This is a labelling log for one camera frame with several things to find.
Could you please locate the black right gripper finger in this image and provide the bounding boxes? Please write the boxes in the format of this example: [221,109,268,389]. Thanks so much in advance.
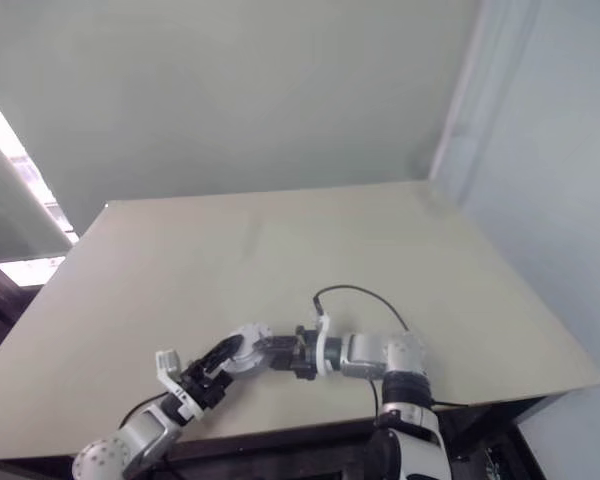
[264,337,301,353]
[268,351,301,374]

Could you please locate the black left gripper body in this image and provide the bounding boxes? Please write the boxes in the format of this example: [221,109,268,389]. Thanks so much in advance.
[179,360,233,409]

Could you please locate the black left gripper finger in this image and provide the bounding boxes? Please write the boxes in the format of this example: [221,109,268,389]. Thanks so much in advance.
[202,335,245,369]
[208,349,241,379]

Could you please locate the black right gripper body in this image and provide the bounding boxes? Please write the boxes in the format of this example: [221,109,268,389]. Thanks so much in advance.
[288,324,322,382]

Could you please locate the small grey metal part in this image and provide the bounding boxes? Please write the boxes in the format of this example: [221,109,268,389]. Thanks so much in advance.
[228,323,276,357]

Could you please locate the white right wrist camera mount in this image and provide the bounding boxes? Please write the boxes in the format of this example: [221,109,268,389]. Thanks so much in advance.
[312,313,335,376]

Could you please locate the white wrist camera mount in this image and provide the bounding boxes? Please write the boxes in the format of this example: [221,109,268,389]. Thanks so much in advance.
[312,313,335,376]
[154,349,206,426]

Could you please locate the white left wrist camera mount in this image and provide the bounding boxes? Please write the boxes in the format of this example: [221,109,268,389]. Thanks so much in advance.
[154,349,206,426]

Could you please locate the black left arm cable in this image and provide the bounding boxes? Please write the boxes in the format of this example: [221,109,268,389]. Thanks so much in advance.
[118,392,170,429]

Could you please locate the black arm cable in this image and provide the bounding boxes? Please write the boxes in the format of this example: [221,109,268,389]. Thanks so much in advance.
[312,284,410,332]
[118,392,170,429]

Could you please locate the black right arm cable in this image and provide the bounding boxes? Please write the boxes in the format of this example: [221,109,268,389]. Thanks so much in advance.
[312,284,410,332]

